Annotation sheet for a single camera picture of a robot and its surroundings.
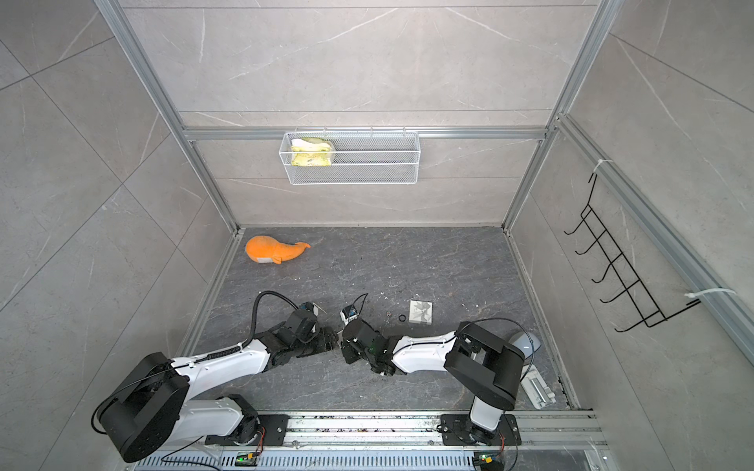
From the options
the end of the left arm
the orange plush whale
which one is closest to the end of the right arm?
the end of the left arm

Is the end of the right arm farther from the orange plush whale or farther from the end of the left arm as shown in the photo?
the orange plush whale

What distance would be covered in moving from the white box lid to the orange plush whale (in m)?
0.49

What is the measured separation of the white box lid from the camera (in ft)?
3.10

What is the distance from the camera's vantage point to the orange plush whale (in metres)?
1.06

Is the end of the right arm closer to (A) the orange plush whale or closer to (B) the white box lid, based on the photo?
(B) the white box lid
